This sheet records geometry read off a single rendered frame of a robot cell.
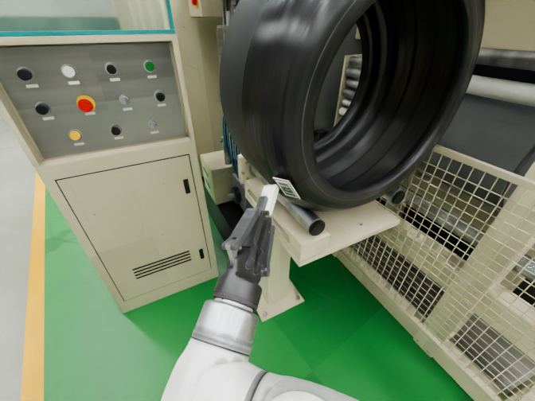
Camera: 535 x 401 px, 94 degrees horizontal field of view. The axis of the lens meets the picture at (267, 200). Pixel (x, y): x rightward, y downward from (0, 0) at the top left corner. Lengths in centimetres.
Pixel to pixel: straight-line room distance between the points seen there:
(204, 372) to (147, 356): 115
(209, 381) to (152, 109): 95
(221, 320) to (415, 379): 124
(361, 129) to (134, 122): 83
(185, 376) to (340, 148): 75
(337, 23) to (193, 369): 50
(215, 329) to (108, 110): 90
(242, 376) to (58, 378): 135
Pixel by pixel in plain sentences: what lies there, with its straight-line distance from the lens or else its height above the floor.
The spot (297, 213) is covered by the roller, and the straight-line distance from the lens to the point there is 64.
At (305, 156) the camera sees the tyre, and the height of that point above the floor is 111.
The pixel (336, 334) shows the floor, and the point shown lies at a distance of 150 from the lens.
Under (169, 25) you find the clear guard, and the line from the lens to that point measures 107.
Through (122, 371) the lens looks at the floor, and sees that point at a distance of 154.
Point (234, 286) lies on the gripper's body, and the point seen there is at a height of 98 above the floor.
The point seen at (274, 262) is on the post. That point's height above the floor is 35.
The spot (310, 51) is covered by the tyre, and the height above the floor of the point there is 127.
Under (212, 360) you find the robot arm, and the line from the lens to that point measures 38.
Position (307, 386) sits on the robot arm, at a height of 98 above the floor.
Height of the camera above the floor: 130
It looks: 36 degrees down
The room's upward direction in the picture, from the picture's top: straight up
